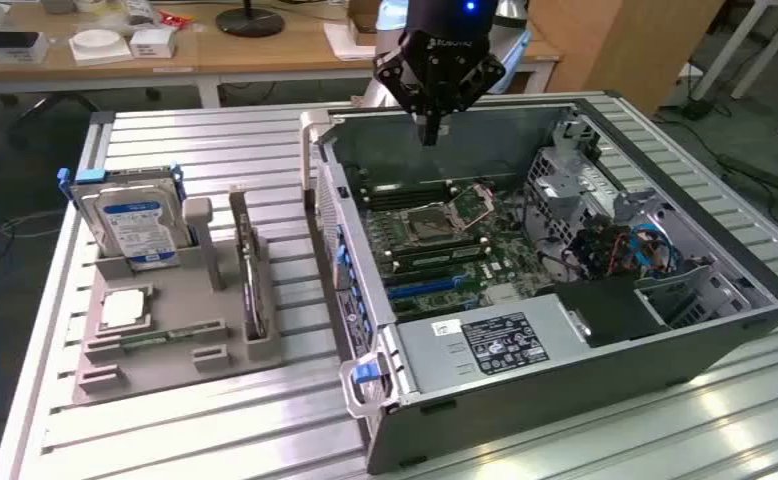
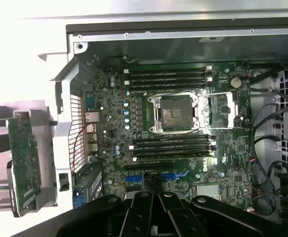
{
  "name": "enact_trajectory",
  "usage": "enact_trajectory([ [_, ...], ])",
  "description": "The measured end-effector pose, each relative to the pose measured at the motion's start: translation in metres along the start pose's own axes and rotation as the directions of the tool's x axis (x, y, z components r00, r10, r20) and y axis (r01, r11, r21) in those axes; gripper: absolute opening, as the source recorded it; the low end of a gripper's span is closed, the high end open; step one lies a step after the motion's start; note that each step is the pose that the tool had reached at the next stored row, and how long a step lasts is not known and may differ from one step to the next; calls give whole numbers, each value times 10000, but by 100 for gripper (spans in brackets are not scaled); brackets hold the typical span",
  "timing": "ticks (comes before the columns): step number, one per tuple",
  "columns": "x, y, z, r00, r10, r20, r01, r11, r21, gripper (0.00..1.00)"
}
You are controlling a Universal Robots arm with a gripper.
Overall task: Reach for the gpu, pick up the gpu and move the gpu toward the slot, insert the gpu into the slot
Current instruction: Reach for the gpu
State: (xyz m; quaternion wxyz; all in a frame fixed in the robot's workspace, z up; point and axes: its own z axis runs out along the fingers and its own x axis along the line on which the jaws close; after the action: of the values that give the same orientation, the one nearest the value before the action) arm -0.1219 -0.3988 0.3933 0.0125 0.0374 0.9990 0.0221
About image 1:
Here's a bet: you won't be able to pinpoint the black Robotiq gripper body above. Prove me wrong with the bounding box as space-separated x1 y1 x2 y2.
398 0 500 118

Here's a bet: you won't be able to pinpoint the black graphics card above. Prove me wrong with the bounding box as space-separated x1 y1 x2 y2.
227 183 275 342

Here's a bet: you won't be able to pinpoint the blue slot retainer strip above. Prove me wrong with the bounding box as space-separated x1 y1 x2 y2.
331 224 371 346

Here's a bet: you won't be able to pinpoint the blue expansion slot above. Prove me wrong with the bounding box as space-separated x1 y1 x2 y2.
386 278 460 300

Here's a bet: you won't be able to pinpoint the white papers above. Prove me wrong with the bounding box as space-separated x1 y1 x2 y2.
323 22 380 61

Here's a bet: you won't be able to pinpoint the brown cardboard box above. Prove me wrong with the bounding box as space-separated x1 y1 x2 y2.
347 0 384 36

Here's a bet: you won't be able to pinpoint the silver drive cage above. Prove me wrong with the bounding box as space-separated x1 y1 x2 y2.
524 144 630 236

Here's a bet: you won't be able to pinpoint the wooden cabinet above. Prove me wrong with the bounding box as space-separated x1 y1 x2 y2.
527 0 727 109

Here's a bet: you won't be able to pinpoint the black round lamp base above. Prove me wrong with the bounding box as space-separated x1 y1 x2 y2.
215 0 287 37

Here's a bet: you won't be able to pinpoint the metal socket cover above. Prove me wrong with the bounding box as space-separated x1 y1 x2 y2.
451 183 496 226

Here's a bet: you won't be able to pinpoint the CPU socket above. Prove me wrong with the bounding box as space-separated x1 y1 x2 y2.
404 202 460 246

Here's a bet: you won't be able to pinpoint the green motherboard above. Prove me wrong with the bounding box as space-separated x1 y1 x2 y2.
360 179 550 321

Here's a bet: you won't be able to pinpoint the RAM stick with label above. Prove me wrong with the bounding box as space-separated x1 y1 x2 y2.
394 244 490 269

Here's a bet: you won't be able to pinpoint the white labelled box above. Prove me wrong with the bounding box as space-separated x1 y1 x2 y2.
128 27 177 58

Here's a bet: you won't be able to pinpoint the white round holder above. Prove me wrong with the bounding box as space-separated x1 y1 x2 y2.
68 28 135 66

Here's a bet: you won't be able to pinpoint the black floor stand base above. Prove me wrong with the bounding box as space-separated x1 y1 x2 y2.
718 153 778 201

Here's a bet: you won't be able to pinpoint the hard disk with blue carrier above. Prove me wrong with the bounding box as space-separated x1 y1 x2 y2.
56 162 187 275

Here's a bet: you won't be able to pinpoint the black chair base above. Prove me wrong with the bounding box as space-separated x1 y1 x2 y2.
4 92 100 149

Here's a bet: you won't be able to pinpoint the silver disk bay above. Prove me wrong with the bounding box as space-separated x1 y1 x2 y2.
634 264 757 331

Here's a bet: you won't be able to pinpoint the grey power supply unit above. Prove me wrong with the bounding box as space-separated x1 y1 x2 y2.
387 294 594 396

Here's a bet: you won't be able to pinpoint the grey parts rack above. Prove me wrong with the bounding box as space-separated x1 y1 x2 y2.
71 197 283 405

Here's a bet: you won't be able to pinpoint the black and white box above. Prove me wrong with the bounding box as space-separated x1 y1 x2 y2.
0 30 51 65

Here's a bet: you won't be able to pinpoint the silver CPU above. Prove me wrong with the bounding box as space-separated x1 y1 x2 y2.
101 290 148 329

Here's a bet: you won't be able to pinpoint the green RAM stick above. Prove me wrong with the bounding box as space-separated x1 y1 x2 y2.
117 324 220 349

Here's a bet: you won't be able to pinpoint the open black PC case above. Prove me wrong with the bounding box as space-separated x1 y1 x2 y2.
299 97 778 476

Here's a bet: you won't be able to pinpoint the white table frame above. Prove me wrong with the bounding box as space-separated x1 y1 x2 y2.
691 0 778 137

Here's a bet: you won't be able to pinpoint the red wire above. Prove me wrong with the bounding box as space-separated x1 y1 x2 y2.
611 232 636 271

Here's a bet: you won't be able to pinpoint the blue wire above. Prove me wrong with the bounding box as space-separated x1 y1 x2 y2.
627 224 680 275

